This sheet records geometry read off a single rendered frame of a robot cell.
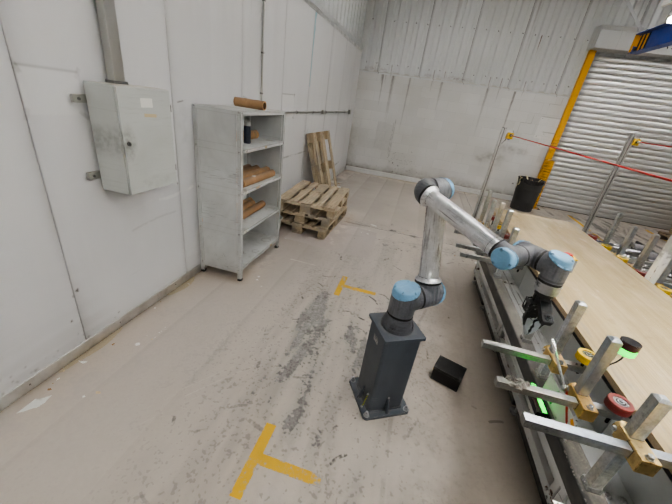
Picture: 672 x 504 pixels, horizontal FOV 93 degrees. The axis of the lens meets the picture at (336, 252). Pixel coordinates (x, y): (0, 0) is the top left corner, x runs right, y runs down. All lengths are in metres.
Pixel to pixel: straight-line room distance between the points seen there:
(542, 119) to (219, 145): 7.61
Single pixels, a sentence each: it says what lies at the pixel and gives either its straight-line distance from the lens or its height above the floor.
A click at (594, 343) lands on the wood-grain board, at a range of 1.92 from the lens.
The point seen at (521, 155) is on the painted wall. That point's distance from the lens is 9.14.
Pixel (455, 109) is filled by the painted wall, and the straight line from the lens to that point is 8.82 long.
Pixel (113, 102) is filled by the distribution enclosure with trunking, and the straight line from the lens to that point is 2.25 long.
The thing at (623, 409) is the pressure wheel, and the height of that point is 0.91.
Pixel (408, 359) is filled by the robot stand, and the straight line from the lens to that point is 2.01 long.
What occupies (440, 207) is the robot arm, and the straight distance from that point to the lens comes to 1.58.
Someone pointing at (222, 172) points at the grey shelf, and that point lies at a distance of 2.98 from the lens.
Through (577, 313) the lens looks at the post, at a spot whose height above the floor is 1.07.
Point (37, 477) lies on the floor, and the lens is 2.27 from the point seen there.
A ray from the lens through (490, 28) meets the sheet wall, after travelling 9.02.
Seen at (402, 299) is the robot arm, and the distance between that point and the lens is 1.77.
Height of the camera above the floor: 1.75
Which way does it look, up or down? 26 degrees down
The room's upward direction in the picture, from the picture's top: 8 degrees clockwise
